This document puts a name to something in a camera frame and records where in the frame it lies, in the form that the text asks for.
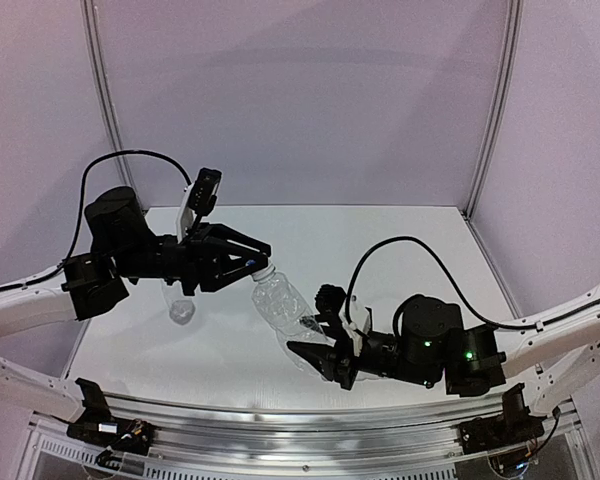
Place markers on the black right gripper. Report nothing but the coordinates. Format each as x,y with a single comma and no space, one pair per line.
344,360

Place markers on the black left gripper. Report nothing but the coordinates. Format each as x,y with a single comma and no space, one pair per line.
192,260

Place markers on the clear plastic bottle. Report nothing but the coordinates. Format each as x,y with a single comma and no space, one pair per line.
281,305
181,308

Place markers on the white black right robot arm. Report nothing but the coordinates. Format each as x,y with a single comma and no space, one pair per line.
557,351

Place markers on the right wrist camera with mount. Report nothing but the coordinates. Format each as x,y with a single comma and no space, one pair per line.
355,319

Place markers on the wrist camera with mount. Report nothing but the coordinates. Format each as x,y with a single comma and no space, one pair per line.
355,319
198,201

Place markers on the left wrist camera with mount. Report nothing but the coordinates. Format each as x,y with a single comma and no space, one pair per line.
198,201

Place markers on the aluminium front rail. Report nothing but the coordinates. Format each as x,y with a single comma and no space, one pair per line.
415,442

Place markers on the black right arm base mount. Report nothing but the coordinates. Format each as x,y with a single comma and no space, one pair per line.
514,424

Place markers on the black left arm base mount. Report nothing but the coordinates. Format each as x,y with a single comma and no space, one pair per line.
116,436

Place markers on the aluminium left corner post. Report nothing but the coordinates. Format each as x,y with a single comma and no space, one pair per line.
96,55

